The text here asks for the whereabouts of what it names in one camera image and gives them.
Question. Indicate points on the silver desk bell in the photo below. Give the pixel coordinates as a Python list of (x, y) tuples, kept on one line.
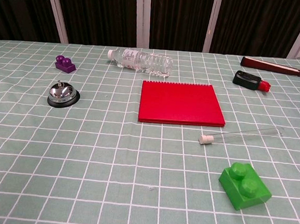
[(62, 92)]

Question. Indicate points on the red spiral notebook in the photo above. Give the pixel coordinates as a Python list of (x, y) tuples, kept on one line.
[(180, 104)]

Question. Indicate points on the clear plastic water bottle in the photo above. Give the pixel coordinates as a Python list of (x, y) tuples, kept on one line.
[(143, 62)]

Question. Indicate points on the green checkered tablecloth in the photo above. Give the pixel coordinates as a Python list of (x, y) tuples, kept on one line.
[(84, 151)]

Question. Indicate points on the glass test tube white stopper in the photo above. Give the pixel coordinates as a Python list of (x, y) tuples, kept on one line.
[(241, 136)]

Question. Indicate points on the purple toy building block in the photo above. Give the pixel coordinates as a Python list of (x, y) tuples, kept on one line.
[(65, 65)]

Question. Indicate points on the dark curtain backdrop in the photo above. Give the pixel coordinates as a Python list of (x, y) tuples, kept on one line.
[(103, 12)]

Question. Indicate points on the green toy building block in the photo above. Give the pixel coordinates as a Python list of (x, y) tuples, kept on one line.
[(243, 186)]

